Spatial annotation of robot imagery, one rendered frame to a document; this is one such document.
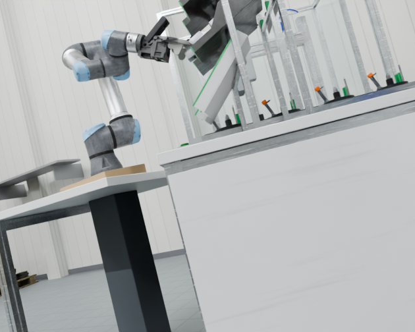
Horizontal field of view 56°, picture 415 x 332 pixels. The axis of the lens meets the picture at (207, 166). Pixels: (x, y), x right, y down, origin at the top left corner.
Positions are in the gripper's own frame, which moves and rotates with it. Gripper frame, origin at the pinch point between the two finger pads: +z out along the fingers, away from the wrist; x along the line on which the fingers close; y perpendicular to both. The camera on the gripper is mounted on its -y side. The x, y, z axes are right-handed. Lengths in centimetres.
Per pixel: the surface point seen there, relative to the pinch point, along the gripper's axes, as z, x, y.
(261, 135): 35, 44, 33
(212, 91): 15.4, 19.0, 19.7
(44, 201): -36, 19, 66
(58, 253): -282, -433, 235
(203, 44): 9.6, 18.5, 4.8
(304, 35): 40, -148, -60
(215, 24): 12.3, 18.6, -2.0
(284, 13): 33.3, 18.4, -8.1
